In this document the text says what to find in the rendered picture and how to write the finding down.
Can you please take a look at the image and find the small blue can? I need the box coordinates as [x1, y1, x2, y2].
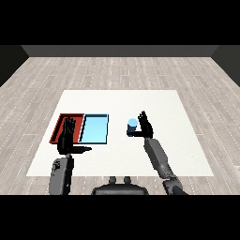
[126, 117, 140, 138]

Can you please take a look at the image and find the red shallow open box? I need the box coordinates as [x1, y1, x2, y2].
[49, 112, 86, 145]

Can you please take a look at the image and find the light blue shallow open box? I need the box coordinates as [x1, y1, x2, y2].
[77, 112, 110, 145]

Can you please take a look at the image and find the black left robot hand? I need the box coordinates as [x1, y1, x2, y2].
[57, 116, 93, 156]

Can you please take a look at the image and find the dark grey robot body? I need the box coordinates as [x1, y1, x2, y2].
[91, 175, 150, 196]

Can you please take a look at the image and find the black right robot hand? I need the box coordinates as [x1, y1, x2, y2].
[127, 111, 155, 141]

